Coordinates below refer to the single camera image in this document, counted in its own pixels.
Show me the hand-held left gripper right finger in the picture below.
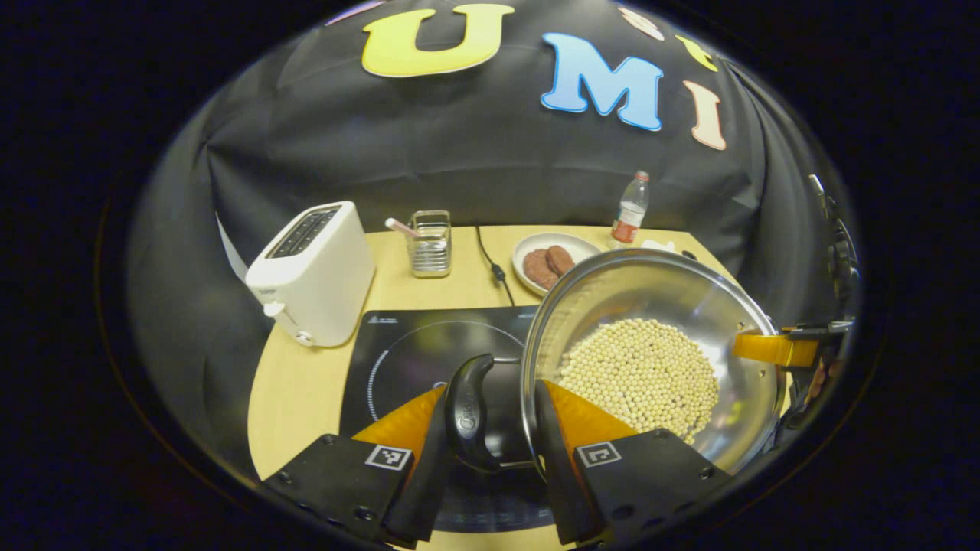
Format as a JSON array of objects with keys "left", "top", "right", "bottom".
[{"left": 534, "top": 379, "right": 732, "bottom": 546}]

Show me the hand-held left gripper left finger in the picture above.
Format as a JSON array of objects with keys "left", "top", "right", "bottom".
[{"left": 260, "top": 383, "right": 460, "bottom": 550}]

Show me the stainless steel pot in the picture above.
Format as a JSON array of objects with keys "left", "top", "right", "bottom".
[{"left": 444, "top": 247, "right": 786, "bottom": 475}]

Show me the black induction cooktop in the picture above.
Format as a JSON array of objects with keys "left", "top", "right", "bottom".
[{"left": 339, "top": 306, "right": 556, "bottom": 534}]

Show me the pile of soybeans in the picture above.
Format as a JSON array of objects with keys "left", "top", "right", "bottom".
[{"left": 557, "top": 318, "right": 720, "bottom": 445}]

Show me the clear plastic water bottle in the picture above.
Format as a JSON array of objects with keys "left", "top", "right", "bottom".
[{"left": 610, "top": 170, "right": 651, "bottom": 247}]

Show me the white round plate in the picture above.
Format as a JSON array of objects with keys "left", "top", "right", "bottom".
[{"left": 511, "top": 232, "right": 602, "bottom": 298}]

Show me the white toaster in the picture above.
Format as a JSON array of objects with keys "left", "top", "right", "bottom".
[{"left": 245, "top": 201, "right": 377, "bottom": 349}]

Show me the metal utensil holder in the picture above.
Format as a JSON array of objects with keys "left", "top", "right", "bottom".
[{"left": 406, "top": 210, "right": 452, "bottom": 279}]

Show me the black backdrop cloth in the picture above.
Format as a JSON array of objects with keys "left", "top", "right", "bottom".
[{"left": 126, "top": 0, "right": 862, "bottom": 475}]

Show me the black camera stand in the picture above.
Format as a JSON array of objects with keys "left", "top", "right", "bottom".
[{"left": 809, "top": 174, "right": 862, "bottom": 326}]

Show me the black power cable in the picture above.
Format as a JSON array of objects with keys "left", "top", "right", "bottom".
[{"left": 475, "top": 225, "right": 518, "bottom": 308}]

